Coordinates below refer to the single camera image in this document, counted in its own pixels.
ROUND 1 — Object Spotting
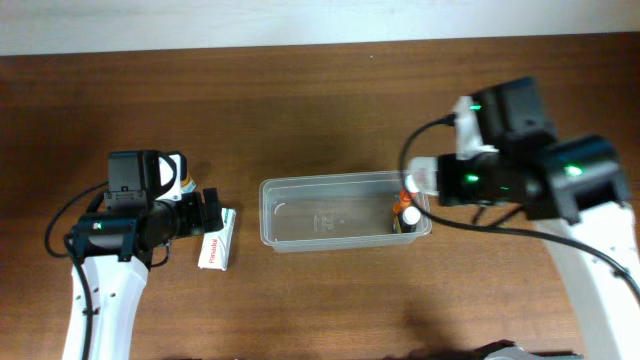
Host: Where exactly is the small jar gold lid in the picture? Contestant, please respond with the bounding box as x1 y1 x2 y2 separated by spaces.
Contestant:
181 172 196 193

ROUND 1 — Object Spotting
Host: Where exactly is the dark bottle white cap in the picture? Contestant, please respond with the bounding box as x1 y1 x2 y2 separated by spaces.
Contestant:
392 206 421 234

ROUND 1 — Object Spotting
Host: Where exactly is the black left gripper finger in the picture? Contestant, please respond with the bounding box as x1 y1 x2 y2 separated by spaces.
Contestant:
202 188 224 232
108 150 161 199

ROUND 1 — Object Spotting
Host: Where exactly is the white Panadol medicine box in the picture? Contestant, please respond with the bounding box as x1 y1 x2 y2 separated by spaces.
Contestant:
198 208 236 271

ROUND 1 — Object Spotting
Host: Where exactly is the orange tube white cap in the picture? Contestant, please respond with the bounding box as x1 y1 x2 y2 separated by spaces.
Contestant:
392 189 415 215

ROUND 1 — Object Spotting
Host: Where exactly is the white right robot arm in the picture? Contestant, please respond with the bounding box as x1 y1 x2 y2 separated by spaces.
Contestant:
258 77 639 359

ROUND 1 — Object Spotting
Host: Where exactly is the clear plastic container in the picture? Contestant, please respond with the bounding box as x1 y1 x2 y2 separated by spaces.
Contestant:
259 171 432 253

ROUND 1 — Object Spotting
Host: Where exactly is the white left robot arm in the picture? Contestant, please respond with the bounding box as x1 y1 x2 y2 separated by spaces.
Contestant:
63 150 222 359

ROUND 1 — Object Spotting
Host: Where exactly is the white plastic bottle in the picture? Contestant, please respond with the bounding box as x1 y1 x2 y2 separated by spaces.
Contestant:
405 157 439 196

